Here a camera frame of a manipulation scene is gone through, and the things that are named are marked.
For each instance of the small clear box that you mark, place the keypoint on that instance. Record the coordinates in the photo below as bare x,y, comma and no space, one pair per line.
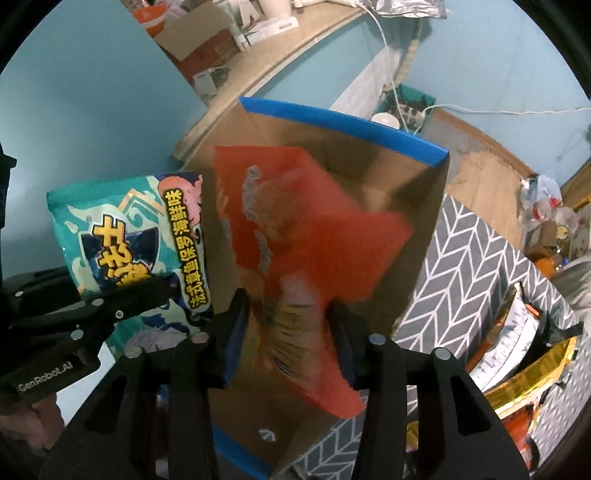
210,81

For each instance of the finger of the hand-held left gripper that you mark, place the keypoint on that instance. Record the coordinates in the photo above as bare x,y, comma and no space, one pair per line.
134,300

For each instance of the silver foil sheet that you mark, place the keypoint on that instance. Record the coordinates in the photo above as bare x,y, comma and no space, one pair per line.
411,7

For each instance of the red snack bag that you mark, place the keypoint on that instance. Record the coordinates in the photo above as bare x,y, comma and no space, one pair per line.
314,230

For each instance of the white and orange snack packet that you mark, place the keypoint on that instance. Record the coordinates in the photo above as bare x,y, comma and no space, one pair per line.
505,341

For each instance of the open cardboard box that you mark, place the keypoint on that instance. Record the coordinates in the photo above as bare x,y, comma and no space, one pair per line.
203,37

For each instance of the wooden shelf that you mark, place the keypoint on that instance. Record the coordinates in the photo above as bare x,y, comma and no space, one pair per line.
281,60

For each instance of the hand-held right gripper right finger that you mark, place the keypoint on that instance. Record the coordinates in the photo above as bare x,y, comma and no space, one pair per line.
342,344

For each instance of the grey cloth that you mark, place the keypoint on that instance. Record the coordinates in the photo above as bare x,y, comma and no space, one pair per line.
575,281

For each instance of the gold snack packet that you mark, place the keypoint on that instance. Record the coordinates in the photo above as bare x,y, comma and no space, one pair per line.
535,376

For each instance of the pile of plastic rubbish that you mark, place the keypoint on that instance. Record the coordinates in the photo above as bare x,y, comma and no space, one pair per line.
547,203

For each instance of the red orange snack packet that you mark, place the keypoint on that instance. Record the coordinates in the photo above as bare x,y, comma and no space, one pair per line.
519,429

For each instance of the cardboard box with blue rim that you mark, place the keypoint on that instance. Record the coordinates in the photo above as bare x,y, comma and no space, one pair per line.
392,184

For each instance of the teal snack bag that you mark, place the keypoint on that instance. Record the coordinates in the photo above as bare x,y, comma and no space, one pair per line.
115,221

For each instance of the white cylinder appliance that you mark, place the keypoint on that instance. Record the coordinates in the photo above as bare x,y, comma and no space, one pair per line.
385,120

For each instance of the orange bowl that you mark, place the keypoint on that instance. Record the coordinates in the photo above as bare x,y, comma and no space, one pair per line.
150,16

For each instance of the long white carton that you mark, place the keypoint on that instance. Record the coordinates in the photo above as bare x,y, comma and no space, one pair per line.
270,30

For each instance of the orange bottle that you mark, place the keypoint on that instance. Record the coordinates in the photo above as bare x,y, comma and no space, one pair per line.
545,266

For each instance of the teal basket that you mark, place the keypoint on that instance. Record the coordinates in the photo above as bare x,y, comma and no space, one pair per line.
415,99

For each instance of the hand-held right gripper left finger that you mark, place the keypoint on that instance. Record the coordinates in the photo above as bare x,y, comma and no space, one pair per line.
234,334

